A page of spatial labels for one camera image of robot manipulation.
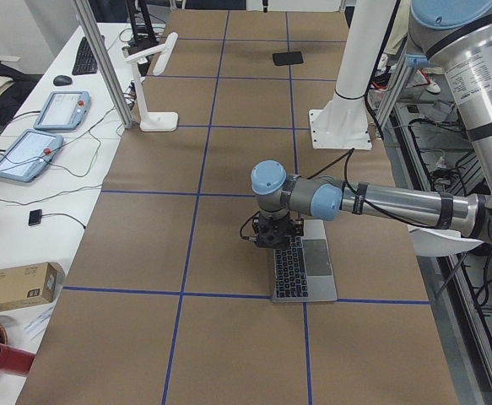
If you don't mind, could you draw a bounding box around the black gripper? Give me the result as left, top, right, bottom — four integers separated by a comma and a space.
252, 213, 304, 249

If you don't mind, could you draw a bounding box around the grey laptop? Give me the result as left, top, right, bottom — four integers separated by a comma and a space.
272, 219, 338, 303

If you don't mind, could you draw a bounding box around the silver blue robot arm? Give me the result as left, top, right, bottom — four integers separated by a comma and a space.
250, 1, 492, 249

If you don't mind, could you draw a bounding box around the white desk lamp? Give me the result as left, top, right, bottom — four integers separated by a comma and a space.
123, 32, 180, 132

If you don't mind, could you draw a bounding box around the black computer mouse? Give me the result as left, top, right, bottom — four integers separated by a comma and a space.
53, 75, 73, 87

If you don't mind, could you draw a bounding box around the white chair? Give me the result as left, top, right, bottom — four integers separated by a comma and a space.
408, 225, 484, 257

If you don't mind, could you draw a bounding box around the small black device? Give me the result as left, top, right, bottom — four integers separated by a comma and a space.
28, 209, 43, 226

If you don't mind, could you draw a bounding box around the white side table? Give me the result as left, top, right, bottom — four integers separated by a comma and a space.
0, 23, 170, 405

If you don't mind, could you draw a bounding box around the cardboard box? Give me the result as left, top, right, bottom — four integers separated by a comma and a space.
0, 262, 64, 312

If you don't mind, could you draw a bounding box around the upper blue teach pendant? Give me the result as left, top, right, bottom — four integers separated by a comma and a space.
34, 91, 91, 132

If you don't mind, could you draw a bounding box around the blue teach pendant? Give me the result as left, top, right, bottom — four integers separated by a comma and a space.
0, 129, 63, 183
34, 91, 91, 132

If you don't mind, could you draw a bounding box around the black keyboard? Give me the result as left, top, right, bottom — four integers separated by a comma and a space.
72, 37, 98, 76

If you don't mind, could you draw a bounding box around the lower blue teach pendant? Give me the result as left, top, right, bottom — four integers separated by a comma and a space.
0, 129, 63, 183

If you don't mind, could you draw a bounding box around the red cylinder container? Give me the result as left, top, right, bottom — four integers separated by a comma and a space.
0, 343, 35, 376

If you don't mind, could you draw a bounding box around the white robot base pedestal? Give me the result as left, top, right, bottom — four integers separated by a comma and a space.
309, 0, 397, 150

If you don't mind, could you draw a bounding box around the aluminium frame post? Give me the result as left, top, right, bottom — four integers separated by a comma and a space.
73, 0, 132, 129

